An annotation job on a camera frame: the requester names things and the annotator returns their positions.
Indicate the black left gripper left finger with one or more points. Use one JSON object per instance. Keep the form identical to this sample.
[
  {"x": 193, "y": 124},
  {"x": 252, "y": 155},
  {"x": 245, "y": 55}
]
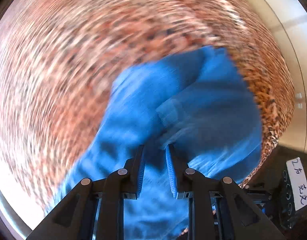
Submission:
[{"x": 95, "y": 209}]

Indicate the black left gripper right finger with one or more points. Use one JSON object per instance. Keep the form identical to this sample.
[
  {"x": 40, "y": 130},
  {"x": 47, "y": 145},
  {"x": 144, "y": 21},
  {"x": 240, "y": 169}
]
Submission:
[{"x": 219, "y": 209}]

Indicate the blue denim jeans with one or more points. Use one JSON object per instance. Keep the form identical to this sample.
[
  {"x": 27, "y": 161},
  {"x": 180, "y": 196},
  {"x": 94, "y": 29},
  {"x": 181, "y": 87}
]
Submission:
[{"x": 196, "y": 101}]

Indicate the leopard print bedspread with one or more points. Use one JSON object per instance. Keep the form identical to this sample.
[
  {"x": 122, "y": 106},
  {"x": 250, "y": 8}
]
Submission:
[{"x": 58, "y": 59}]

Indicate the wooden wardrobe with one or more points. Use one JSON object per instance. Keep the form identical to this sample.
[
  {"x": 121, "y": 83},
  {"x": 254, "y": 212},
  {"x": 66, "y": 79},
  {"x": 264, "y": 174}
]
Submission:
[{"x": 287, "y": 21}]

